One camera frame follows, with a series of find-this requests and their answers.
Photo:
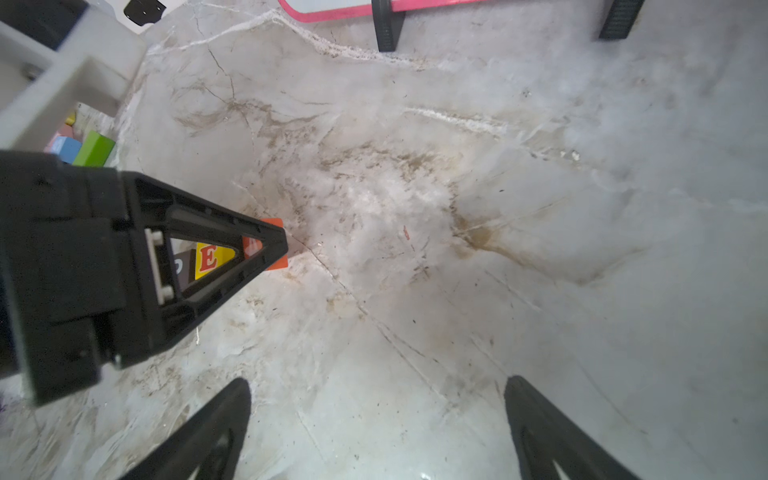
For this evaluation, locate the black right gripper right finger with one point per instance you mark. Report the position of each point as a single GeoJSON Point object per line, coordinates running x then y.
{"type": "Point", "coordinates": [549, 444]}

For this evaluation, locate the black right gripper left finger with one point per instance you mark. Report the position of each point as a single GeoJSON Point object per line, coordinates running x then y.
{"type": "Point", "coordinates": [208, 445]}

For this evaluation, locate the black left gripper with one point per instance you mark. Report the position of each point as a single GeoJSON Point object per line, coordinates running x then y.
{"type": "Point", "coordinates": [60, 268]}

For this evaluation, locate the brown P letter block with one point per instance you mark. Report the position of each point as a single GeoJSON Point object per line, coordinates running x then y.
{"type": "Point", "coordinates": [184, 263]}

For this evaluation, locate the yellow E letter block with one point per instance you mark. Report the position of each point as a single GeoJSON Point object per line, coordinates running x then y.
{"type": "Point", "coordinates": [210, 257]}

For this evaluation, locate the orange A letter block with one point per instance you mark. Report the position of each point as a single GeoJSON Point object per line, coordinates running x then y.
{"type": "Point", "coordinates": [253, 247]}

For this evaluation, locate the long green block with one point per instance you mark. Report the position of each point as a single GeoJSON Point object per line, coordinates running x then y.
{"type": "Point", "coordinates": [95, 150]}

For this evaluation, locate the light blue block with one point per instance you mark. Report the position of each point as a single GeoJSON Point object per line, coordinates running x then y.
{"type": "Point", "coordinates": [66, 148]}

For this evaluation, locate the black whiteboard stand foot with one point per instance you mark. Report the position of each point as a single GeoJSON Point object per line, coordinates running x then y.
{"type": "Point", "coordinates": [388, 25]}

